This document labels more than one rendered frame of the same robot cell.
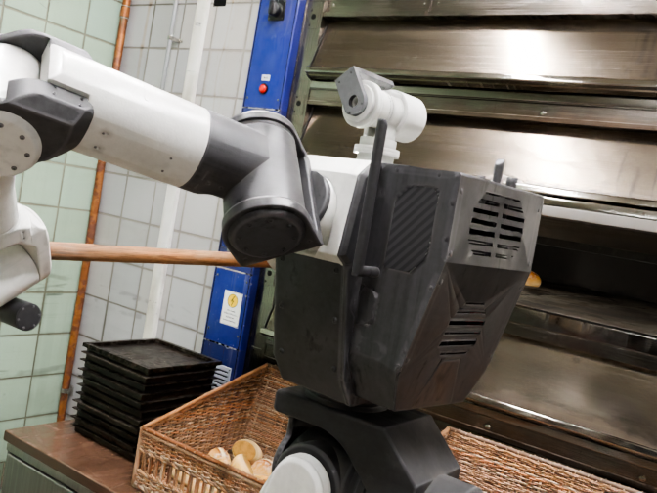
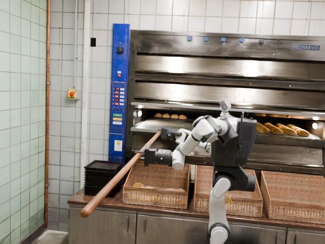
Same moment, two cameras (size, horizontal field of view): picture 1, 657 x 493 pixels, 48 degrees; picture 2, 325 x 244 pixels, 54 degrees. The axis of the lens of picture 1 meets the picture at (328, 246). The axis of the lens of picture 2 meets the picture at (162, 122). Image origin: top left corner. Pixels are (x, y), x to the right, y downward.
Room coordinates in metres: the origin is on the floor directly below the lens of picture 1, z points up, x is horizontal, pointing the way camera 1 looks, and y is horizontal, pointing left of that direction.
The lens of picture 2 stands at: (-0.68, 1.31, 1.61)
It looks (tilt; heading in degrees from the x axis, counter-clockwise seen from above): 7 degrees down; 332
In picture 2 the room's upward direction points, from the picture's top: 3 degrees clockwise
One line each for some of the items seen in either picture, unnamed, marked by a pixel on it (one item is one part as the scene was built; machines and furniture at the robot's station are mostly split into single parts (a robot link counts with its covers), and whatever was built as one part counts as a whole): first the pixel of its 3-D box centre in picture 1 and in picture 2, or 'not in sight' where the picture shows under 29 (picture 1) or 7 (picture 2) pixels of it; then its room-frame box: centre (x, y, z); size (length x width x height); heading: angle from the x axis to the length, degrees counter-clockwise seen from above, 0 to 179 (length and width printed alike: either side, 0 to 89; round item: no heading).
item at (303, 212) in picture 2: not in sight; (297, 195); (1.11, -0.97, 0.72); 0.56 x 0.49 x 0.28; 55
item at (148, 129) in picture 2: not in sight; (163, 128); (1.92, -0.06, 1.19); 0.55 x 0.36 x 0.03; 55
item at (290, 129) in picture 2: not in sight; (278, 128); (1.72, -1.34, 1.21); 0.61 x 0.48 x 0.06; 145
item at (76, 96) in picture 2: not in sight; (73, 93); (2.51, 0.65, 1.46); 0.10 x 0.07 x 0.10; 55
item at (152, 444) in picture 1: (284, 450); (158, 182); (1.81, 0.02, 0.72); 0.56 x 0.49 x 0.28; 57
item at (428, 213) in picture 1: (390, 271); (232, 139); (0.97, -0.09, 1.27); 0.34 x 0.30 x 0.36; 137
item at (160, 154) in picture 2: not in sight; (155, 156); (0.94, 0.50, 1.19); 0.12 x 0.10 x 0.13; 55
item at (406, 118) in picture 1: (384, 120); (225, 108); (1.02, -0.05, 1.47); 0.10 x 0.07 x 0.09; 137
